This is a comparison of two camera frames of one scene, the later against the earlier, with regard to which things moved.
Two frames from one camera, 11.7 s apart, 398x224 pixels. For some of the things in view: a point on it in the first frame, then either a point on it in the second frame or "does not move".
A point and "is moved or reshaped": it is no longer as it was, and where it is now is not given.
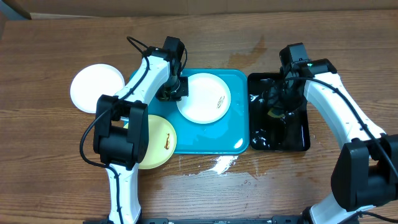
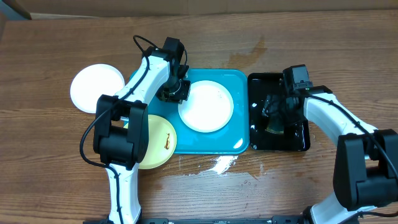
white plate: [91, 82] does not move
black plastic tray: [273, 124] does not move
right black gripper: [275, 93] -> [273, 111]
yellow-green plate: [161, 143] does not move
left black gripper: [183, 92] does not move
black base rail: [275, 219] does not move
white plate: [209, 99] is moved or reshaped
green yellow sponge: [270, 113] is moved or reshaped
